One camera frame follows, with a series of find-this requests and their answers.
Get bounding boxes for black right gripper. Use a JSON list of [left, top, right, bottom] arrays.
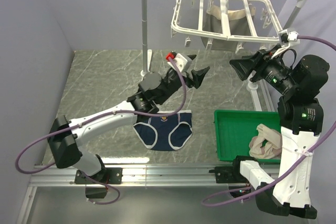
[[229, 44, 298, 94]]

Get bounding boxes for white clip hanger frame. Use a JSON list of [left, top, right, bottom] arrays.
[[171, 0, 282, 50]]

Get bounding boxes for navy blue underwear white trim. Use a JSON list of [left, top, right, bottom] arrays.
[[133, 110, 193, 152]]

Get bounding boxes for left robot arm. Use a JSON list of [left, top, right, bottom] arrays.
[[47, 52, 210, 183]]

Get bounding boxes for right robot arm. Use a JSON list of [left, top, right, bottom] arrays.
[[229, 50, 330, 219]]

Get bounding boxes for grey beige hanging underwear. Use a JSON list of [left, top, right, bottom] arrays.
[[203, 5, 251, 52]]

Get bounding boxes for green plastic tray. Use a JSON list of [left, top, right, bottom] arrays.
[[214, 110, 280, 162]]

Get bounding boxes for beige cloth in tray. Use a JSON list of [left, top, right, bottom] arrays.
[[249, 124, 282, 159]]

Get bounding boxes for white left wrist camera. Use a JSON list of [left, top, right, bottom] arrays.
[[165, 52, 192, 73]]

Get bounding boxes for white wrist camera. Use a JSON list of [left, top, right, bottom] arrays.
[[271, 29, 300, 59], [165, 52, 192, 73]]

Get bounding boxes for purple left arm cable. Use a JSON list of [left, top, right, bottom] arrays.
[[15, 60, 187, 175]]

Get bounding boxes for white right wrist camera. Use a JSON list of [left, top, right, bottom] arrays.
[[271, 29, 300, 59]]

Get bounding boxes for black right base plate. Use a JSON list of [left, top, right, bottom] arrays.
[[214, 166, 248, 184]]

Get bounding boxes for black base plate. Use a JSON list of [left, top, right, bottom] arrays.
[[74, 167, 123, 185], [214, 166, 248, 184]]

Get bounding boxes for aluminium mounting rail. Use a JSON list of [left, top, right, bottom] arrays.
[[28, 163, 246, 187]]

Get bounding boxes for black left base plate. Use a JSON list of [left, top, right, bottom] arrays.
[[74, 167, 123, 185]]

